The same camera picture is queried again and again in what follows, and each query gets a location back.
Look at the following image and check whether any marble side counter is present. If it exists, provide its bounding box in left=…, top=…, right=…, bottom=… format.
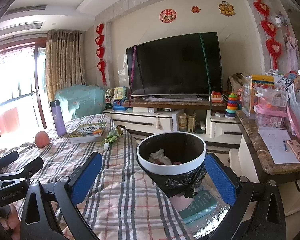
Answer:
left=236, top=111, right=300, bottom=184

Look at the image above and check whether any pink plastic storage box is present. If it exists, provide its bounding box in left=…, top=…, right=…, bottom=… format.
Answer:
left=254, top=87, right=288, bottom=128

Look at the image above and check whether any red heart knot decoration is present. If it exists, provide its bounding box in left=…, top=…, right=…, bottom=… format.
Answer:
left=95, top=23, right=107, bottom=86

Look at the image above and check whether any white rim trash bin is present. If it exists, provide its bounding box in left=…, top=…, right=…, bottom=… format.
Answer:
left=137, top=132, right=207, bottom=211

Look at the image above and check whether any white tissue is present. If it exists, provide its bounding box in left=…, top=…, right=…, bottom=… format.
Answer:
left=148, top=149, right=172, bottom=165

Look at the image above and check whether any toy phone red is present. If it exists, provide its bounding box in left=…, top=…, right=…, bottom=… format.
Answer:
left=210, top=91, right=224, bottom=103

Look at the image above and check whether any teal booklet under bin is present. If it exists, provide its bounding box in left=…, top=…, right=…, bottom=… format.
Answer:
left=179, top=189, right=218, bottom=224

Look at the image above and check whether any white paper sheet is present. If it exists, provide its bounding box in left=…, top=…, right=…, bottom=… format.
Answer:
left=258, top=127, right=299, bottom=164

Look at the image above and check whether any purple thermos bottle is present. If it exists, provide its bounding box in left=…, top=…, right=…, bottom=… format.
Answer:
left=50, top=100, right=66, bottom=137

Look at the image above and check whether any beige curtain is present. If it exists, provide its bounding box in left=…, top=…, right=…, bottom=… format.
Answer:
left=45, top=30, right=86, bottom=101

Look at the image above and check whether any teal covered appliance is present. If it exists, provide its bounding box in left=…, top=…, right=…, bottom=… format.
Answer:
left=54, top=85, right=106, bottom=121

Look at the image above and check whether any green squeeze pouch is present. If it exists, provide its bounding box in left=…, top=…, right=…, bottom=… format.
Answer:
left=101, top=126, right=123, bottom=151

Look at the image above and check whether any white tv cabinet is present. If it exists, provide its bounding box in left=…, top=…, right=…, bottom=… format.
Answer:
left=104, top=98, right=242, bottom=148

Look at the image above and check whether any peach fruit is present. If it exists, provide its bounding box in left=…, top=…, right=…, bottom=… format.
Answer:
left=34, top=131, right=50, bottom=148

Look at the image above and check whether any rainbow stacking ring toy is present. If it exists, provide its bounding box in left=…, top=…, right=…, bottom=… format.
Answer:
left=225, top=93, right=238, bottom=119

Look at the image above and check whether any black television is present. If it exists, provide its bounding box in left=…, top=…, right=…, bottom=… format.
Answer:
left=126, top=32, right=223, bottom=96

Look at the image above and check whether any colourful children's book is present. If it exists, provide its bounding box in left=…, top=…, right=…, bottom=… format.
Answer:
left=69, top=122, right=107, bottom=144

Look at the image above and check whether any red heart decoration right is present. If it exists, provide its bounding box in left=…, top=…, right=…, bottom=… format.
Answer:
left=253, top=0, right=282, bottom=70

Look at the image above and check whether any left hand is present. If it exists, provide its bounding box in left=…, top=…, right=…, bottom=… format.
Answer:
left=0, top=204, right=20, bottom=240

